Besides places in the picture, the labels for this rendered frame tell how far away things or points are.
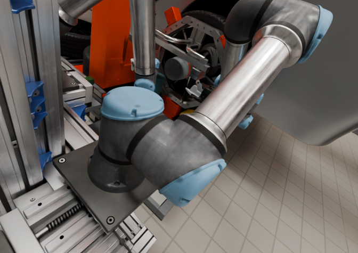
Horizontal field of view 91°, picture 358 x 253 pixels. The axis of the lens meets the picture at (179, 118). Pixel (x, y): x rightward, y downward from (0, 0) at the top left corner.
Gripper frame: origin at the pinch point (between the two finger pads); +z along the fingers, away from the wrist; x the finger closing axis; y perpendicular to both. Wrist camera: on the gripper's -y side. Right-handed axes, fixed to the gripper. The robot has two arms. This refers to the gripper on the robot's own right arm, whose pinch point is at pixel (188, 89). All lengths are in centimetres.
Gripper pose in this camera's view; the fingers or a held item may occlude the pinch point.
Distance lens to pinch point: 97.2
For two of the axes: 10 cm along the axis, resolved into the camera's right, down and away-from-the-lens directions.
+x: -5.5, 3.3, -7.7
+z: -7.7, -5.7, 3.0
